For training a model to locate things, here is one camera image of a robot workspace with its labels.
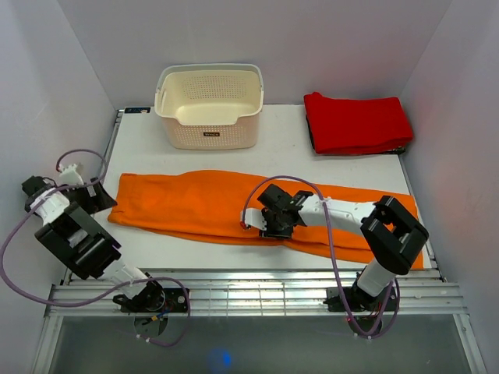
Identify orange trousers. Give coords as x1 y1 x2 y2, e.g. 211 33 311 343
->
108 169 425 270

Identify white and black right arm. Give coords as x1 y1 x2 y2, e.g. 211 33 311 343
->
241 184 429 310

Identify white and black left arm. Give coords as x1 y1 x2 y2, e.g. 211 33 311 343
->
22 176 166 312

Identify folded red trousers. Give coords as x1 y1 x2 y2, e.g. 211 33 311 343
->
303 92 414 156

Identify small black label device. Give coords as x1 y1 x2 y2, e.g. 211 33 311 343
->
124 107 150 114

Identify cream perforated plastic basket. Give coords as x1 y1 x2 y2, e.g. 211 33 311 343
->
154 63 264 150

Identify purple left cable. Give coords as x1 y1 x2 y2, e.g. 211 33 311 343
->
0 150 191 348

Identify purple cable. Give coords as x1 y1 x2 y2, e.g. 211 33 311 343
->
243 175 399 339
0 150 191 348

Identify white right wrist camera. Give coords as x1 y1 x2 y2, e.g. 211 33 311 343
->
240 208 267 231

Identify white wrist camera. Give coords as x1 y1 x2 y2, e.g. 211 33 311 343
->
240 208 267 231
58 164 84 186

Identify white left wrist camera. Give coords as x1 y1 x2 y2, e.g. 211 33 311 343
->
58 164 84 186

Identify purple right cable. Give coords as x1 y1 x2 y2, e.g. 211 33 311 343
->
243 175 399 339

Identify aluminium rail frame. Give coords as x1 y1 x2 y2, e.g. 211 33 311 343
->
34 105 486 373

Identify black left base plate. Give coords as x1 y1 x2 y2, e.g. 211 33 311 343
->
112 288 188 313

